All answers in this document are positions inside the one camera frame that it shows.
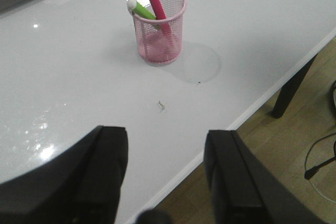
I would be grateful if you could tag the green highlighter pen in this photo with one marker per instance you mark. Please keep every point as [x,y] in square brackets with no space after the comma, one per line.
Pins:
[136,8]

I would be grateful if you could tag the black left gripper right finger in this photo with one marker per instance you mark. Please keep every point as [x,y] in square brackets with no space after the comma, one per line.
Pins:
[243,190]

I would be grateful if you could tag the black table leg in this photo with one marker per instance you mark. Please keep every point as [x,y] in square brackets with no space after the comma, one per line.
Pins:
[289,89]

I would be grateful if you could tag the pink mesh pen holder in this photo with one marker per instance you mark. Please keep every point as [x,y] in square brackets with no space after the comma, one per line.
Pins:
[160,41]

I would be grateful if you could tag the pink highlighter pen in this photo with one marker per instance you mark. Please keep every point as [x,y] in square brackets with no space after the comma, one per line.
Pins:
[160,15]

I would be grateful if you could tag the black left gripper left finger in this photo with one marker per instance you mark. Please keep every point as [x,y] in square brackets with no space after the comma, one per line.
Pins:
[81,185]

